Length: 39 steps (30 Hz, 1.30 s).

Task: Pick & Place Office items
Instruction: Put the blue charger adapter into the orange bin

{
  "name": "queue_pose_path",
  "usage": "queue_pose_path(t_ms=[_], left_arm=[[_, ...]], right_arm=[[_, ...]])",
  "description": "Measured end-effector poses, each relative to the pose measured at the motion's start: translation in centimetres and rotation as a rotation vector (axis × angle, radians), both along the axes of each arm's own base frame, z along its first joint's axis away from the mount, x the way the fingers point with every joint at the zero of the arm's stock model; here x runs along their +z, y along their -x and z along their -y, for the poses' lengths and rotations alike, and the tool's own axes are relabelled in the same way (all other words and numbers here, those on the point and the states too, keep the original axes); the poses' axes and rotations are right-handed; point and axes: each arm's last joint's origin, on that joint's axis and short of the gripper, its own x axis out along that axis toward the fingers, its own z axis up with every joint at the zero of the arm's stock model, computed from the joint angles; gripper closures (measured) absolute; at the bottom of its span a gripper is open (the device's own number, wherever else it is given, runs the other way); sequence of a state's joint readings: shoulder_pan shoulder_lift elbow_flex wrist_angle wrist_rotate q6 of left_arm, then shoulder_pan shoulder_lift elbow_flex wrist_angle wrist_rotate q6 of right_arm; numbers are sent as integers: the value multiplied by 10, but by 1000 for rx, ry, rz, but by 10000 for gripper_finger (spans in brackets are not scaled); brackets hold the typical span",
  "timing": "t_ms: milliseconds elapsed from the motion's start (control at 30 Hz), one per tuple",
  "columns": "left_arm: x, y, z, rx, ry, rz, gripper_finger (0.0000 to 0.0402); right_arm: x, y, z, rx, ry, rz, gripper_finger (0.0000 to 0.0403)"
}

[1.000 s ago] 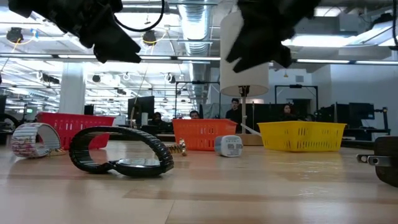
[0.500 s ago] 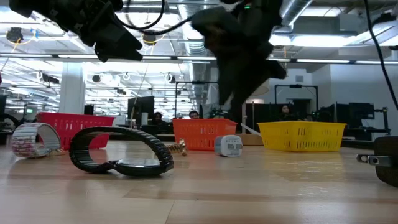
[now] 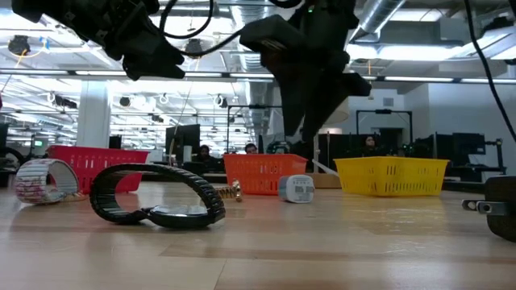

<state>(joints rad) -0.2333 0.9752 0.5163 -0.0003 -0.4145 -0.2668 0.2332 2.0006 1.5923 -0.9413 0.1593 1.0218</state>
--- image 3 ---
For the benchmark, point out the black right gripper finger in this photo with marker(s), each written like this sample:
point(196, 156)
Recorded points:
point(322, 108)
point(293, 104)

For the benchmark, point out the black link band watch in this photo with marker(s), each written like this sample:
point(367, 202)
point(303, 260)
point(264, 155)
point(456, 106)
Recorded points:
point(101, 197)

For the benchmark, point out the black plug adapter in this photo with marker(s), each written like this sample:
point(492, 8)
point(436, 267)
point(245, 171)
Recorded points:
point(502, 193)

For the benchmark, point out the person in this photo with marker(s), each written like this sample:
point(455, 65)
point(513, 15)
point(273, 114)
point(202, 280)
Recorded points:
point(369, 146)
point(251, 149)
point(205, 155)

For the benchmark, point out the round wooden lamp base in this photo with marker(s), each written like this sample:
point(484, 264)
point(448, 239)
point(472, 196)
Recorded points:
point(326, 181)

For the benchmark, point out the orange plastic basket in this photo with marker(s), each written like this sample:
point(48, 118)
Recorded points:
point(258, 173)

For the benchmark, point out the yellow plastic basket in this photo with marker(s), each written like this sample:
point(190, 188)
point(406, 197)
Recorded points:
point(391, 177)

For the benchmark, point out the black computer monitor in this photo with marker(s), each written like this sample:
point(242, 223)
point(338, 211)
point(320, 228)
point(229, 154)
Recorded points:
point(183, 139)

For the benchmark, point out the red plastic basket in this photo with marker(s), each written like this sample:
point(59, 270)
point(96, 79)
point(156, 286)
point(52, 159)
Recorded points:
point(101, 161)

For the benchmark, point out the dark background workstation equipment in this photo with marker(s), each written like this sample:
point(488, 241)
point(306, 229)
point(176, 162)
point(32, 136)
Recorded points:
point(467, 145)

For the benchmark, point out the black background station frame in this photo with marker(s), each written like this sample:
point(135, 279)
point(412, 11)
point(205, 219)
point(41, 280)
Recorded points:
point(383, 111)
point(254, 106)

